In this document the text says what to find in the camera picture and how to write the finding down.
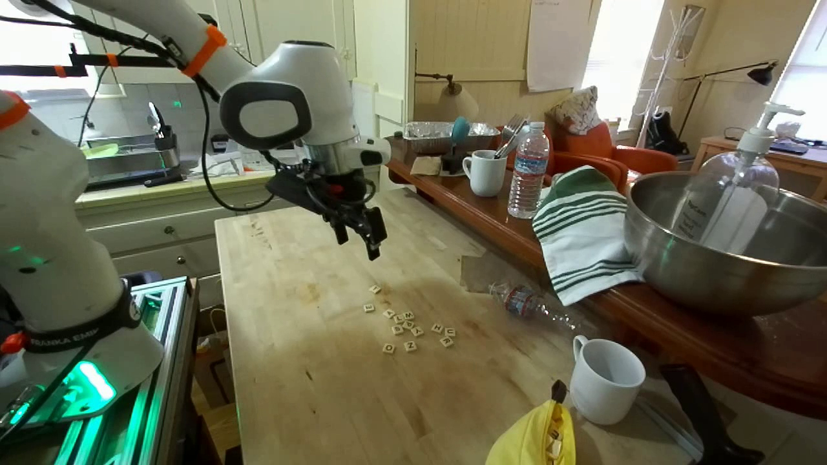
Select brown wooden table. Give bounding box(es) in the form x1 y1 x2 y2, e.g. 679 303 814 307
385 157 827 423

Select crushed clear plastic bottle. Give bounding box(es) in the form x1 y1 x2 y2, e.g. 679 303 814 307
456 251 581 337

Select white ceramic mug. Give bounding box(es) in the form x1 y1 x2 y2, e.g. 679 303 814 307
565 333 649 430
460 148 512 201

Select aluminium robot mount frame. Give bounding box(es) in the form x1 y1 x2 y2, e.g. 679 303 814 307
0 275 202 465

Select wooden side desk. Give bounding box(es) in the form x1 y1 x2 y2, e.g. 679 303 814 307
693 132 827 205

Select black rod with orange clips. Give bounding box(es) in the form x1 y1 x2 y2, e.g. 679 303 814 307
0 47 188 79

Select large steel mixing bowl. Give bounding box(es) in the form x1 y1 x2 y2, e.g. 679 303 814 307
623 169 827 321

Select black boots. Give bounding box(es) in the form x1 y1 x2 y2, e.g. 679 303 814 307
644 107 693 160

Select black stand leg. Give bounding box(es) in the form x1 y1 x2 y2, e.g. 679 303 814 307
657 360 767 465

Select clear pump sanitizer bottle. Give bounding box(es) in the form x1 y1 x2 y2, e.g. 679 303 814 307
668 98 809 255

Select yellow banana-shaped object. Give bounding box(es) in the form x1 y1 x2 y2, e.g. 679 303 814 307
484 378 581 465

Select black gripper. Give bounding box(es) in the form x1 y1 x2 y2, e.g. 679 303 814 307
294 169 388 264

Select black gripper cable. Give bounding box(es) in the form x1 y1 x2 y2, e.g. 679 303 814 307
194 76 287 216

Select clear plastic water bottle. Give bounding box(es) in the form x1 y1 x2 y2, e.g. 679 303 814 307
503 118 552 222

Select orange cloth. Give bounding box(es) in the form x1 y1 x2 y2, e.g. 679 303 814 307
543 118 681 196

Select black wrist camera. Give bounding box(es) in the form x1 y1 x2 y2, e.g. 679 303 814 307
267 165 304 206

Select black desk lamp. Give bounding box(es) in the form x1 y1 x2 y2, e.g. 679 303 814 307
679 59 780 139

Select aluminium foil tray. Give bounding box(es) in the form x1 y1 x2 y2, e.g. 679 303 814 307
391 118 507 163

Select bright window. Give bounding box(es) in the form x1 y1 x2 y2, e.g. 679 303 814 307
769 0 827 145
581 0 667 132

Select brass table lamp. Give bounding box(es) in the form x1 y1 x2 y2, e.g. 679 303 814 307
413 69 481 125

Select cream kitchen cabinet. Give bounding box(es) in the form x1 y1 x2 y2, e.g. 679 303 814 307
71 165 299 287

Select green striped white towel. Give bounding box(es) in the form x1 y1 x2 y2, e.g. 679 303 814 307
530 163 646 311

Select patterned fabric cushion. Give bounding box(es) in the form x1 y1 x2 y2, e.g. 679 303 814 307
550 85 605 139

